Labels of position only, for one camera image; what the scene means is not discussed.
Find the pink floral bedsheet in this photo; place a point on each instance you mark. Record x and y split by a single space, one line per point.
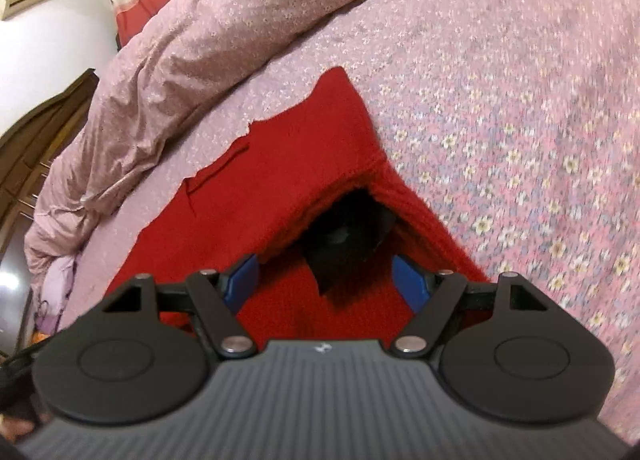
500 89

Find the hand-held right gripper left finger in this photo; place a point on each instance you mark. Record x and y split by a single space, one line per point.
243 275

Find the black fabric piece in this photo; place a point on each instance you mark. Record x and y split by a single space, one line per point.
345 240

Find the lilac cloth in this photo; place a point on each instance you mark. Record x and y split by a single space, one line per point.
56 285

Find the glossy brown bed headboard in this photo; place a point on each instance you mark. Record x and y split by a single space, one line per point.
12 290

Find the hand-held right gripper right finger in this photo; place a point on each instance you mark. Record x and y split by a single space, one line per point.
407 285

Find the red knit garment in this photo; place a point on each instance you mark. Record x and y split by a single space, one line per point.
280 174

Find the pink floral quilt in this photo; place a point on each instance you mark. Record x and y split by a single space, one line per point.
200 39

